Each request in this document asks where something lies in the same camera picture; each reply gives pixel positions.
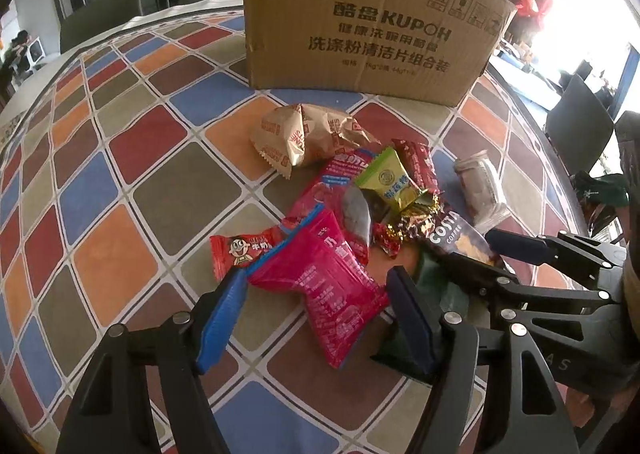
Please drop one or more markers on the clear wrapped biscuit packet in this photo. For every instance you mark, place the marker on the clear wrapped biscuit packet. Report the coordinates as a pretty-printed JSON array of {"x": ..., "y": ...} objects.
[{"x": 480, "y": 189}]

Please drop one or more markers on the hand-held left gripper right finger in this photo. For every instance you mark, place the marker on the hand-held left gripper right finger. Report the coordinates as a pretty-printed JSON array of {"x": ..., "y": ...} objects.
[{"x": 407, "y": 314}]

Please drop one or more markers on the green yellow snack packet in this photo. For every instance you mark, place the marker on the green yellow snack packet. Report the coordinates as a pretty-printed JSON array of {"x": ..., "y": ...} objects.
[{"x": 387, "y": 178}]

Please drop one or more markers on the magenta snack packet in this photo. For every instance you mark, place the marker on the magenta snack packet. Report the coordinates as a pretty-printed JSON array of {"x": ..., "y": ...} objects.
[{"x": 325, "y": 294}]

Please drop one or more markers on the dark green snack packet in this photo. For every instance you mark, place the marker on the dark green snack packet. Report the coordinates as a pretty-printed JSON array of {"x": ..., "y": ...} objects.
[{"x": 442, "y": 286}]

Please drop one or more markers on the dark brown coffee packet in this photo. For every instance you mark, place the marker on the dark brown coffee packet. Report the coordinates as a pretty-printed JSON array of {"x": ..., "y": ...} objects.
[{"x": 445, "y": 229}]

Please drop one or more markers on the dark red snack packet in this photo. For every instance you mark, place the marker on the dark red snack packet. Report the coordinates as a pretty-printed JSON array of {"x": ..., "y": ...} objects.
[{"x": 420, "y": 158}]

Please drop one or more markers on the brown cardboard box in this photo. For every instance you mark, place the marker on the brown cardboard box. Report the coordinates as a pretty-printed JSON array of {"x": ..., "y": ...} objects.
[{"x": 350, "y": 8}]

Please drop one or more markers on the tan paper snack packet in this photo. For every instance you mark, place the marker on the tan paper snack packet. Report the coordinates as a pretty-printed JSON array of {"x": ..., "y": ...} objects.
[{"x": 300, "y": 133}]

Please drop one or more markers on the background table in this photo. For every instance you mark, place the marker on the background table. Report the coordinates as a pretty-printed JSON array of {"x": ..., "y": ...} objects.
[{"x": 530, "y": 78}]

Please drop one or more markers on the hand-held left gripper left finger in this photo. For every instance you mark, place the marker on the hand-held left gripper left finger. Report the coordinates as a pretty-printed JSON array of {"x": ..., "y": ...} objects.
[{"x": 222, "y": 319}]

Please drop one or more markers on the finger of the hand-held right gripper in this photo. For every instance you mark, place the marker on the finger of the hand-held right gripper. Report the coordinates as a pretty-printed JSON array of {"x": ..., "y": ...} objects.
[
  {"x": 515, "y": 246},
  {"x": 475, "y": 279}
]

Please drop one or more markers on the small red cartoon candy packet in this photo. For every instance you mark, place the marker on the small red cartoon candy packet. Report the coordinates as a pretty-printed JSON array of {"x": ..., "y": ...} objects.
[{"x": 240, "y": 249}]

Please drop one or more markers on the dark green cloth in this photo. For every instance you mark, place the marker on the dark green cloth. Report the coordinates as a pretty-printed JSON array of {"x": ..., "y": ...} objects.
[{"x": 600, "y": 194}]

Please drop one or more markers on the red bow decoration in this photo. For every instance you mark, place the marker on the red bow decoration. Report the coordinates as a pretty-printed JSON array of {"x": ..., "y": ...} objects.
[{"x": 532, "y": 6}]

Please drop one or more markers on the gold red foil candy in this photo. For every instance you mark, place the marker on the gold red foil candy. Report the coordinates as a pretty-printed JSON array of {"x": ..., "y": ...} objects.
[{"x": 400, "y": 229}]

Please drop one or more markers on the red snack packet clear window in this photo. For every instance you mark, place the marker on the red snack packet clear window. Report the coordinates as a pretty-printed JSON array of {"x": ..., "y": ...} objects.
[{"x": 325, "y": 189}]

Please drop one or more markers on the dark blue-grey chair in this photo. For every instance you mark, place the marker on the dark blue-grey chair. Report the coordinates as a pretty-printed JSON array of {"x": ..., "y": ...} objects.
[{"x": 580, "y": 123}]

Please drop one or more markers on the white shelf unit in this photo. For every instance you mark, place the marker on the white shelf unit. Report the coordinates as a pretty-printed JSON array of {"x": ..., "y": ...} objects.
[{"x": 34, "y": 56}]

